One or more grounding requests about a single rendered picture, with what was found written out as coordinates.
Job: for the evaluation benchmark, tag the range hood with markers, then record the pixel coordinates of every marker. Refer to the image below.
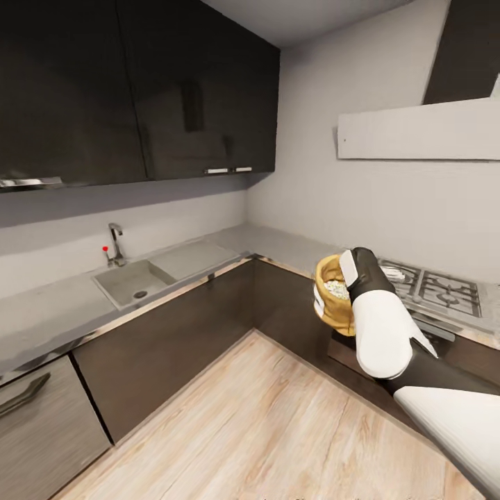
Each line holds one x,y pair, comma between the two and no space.
458,119

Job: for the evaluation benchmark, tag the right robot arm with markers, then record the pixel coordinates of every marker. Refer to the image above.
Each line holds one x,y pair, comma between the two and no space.
457,410

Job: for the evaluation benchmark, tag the cabinet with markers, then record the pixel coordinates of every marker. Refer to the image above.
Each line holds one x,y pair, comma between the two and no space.
204,89
66,112

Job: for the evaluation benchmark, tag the drop in sink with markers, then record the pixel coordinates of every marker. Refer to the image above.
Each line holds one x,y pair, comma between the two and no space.
132,283

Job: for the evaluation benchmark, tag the dishwasher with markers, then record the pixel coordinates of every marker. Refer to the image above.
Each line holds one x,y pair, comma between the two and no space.
50,430

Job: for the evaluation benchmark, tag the popcorn bag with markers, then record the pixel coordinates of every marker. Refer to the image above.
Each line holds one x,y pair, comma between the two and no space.
332,309

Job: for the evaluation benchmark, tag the oven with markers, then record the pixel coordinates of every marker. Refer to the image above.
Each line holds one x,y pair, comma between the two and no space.
339,352

